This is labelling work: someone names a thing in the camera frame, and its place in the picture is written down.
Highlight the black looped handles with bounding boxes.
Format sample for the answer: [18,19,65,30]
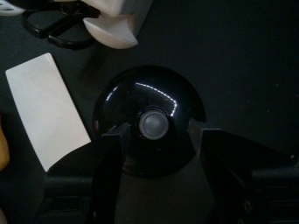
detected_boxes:
[21,2,100,51]

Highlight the white rectangular board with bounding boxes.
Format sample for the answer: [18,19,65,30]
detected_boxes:
[4,52,93,173]

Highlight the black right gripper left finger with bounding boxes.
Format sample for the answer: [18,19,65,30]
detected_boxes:
[88,122,132,224]

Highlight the small orange toy food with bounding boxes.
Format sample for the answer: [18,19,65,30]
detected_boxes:
[0,115,12,172]

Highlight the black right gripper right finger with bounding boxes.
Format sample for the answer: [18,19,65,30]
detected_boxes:
[199,127,257,224]

